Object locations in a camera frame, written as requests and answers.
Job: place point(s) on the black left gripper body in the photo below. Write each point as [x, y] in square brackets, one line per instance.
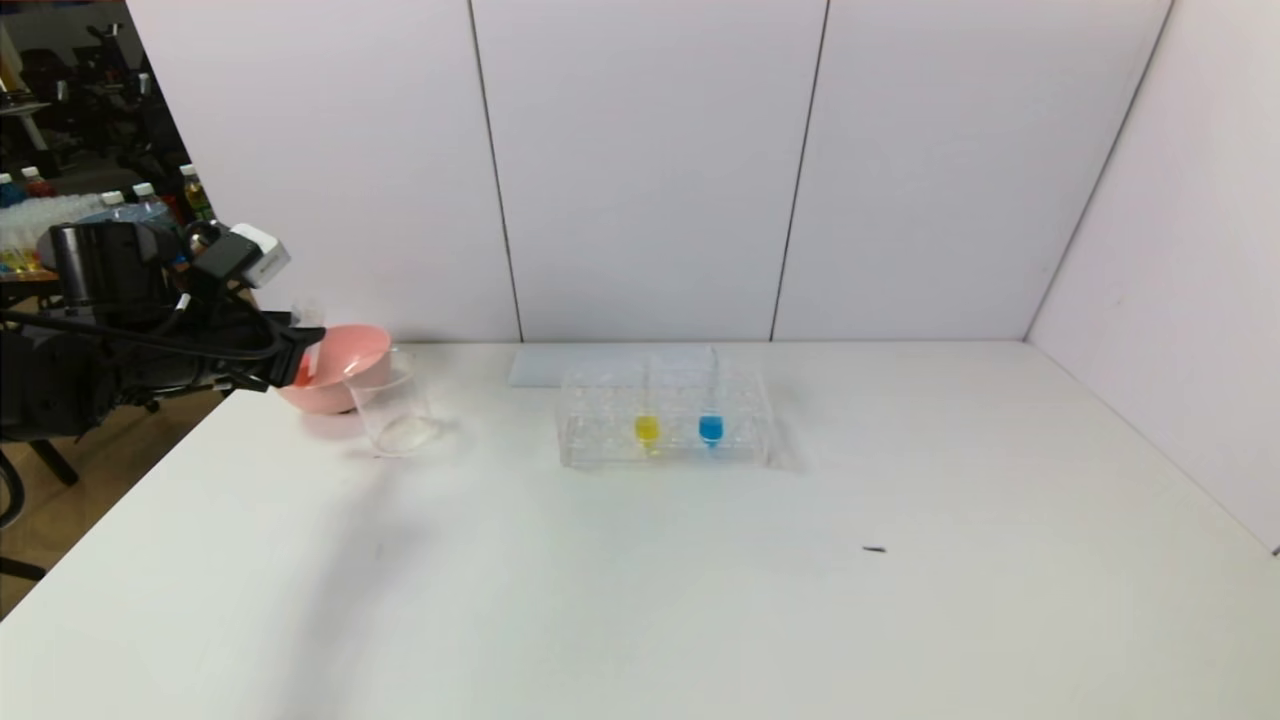
[291, 354]

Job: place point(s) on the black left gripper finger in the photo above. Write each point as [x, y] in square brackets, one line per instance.
[311, 336]

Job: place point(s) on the test tube with red pigment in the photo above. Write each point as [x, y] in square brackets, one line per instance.
[305, 375]

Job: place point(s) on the orange and black left arm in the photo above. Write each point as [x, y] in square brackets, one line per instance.
[90, 300]

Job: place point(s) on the clear glass beaker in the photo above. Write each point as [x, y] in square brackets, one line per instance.
[400, 420]

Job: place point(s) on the cluster of spare test tubes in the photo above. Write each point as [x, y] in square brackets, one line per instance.
[25, 235]

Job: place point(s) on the test tube with yellow pigment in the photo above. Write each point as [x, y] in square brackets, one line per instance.
[647, 431]

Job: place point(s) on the test tube with blue pigment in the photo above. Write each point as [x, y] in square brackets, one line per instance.
[710, 430]

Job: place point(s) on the clear acrylic test tube rack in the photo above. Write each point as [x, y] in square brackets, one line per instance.
[740, 420]

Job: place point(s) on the pink bowl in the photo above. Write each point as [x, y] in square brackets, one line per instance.
[345, 375]

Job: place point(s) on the bottle with yellow liquid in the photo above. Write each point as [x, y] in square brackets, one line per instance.
[196, 195]

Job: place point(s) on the white paper sheet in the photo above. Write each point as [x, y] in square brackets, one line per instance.
[540, 365]

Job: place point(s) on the bottle with dark label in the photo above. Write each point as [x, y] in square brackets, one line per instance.
[112, 198]

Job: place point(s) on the brown wooden table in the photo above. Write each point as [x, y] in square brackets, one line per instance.
[28, 287]

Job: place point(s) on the small bottle with red liquid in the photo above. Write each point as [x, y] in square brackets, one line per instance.
[38, 182]

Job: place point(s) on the black background equipment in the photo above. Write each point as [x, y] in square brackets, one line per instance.
[110, 90]

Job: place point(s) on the small bottle with blue liquid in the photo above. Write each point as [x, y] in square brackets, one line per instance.
[10, 188]

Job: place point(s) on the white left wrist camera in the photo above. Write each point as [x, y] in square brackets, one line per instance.
[250, 255]

